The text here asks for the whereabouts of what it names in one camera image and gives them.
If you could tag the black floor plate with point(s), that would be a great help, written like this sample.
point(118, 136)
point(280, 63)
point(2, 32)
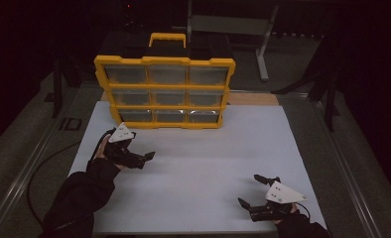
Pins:
point(70, 124)

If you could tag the black upright stand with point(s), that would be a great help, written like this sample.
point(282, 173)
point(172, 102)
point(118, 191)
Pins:
point(57, 92)

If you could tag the person's left hand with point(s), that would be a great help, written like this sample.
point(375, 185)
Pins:
point(101, 150)

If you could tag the clear plastic drawer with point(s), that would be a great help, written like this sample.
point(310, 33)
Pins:
point(135, 115)

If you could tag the grey metal stand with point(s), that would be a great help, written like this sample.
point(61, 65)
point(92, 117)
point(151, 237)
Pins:
point(230, 24)

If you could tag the aluminium floor rail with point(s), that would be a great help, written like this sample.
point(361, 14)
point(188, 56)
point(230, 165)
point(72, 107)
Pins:
point(25, 175)
point(345, 165)

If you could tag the person's right hand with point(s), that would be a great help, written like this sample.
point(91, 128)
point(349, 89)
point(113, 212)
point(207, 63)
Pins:
point(291, 211)

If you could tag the white table sheet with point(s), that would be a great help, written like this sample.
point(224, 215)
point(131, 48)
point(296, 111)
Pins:
point(200, 172)

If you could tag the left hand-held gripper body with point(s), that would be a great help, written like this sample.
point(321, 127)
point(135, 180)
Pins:
point(119, 150)

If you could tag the yellow black drawer organizer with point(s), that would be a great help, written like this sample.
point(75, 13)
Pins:
point(166, 60)

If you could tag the black tripod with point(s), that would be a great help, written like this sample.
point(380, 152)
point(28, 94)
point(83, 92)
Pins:
point(330, 99)

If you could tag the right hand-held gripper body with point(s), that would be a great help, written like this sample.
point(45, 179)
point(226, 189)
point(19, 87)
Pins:
point(283, 195)

